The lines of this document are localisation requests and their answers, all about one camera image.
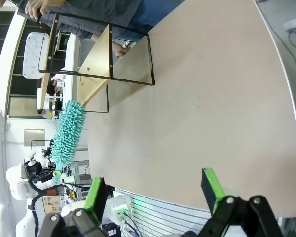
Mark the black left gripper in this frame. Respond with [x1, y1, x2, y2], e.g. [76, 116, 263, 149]
[24, 159, 107, 237]

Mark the small black box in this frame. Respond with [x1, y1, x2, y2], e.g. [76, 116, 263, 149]
[102, 223, 122, 237]

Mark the person's hand behind shelf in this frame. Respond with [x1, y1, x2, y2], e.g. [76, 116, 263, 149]
[112, 41, 131, 58]

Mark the grey metal plate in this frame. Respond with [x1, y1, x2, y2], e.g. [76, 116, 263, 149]
[24, 128, 45, 147]

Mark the teal microfiber duster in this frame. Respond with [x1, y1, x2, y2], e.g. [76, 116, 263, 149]
[50, 99, 87, 185]

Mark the person's hand holding black item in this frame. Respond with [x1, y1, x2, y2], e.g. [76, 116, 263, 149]
[24, 0, 55, 20]

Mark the grey slatted panel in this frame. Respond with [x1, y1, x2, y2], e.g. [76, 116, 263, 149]
[112, 188, 214, 237]

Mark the white dotted panel device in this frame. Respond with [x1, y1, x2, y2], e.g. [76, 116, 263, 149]
[22, 32, 50, 79]

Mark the green black right gripper finger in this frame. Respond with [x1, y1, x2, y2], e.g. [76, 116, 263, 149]
[198, 167, 285, 237]

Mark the black frame wooden shelf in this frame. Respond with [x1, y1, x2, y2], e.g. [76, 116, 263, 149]
[36, 11, 156, 114]

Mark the person in grey shirt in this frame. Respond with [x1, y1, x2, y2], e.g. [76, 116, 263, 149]
[17, 0, 186, 44]

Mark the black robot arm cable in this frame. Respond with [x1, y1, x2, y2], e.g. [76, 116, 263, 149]
[27, 179, 55, 237]

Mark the cardboard box with label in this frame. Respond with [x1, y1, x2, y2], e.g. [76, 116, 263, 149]
[42, 195, 62, 215]

